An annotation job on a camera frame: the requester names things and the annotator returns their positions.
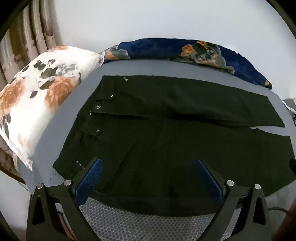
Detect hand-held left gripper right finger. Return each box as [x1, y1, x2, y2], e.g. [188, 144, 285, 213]
[195, 159, 272, 241]

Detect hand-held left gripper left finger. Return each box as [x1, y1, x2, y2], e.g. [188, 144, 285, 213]
[26, 157, 103, 241]

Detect black pants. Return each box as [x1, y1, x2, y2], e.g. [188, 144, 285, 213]
[53, 75, 296, 217]

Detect grey mesh bed mat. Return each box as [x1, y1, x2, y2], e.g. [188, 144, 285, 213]
[26, 58, 296, 241]

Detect white floral pillow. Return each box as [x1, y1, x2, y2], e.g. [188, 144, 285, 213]
[0, 45, 104, 171]

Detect grey cloth with white trim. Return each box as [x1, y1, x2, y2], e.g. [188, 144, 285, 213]
[282, 98, 296, 122]

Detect navy floral blanket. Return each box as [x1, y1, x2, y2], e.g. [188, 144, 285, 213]
[103, 38, 273, 90]

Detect beige patterned curtain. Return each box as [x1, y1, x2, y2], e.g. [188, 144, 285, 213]
[0, 0, 63, 78]

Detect black cable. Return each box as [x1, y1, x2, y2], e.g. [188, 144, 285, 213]
[268, 207, 290, 215]

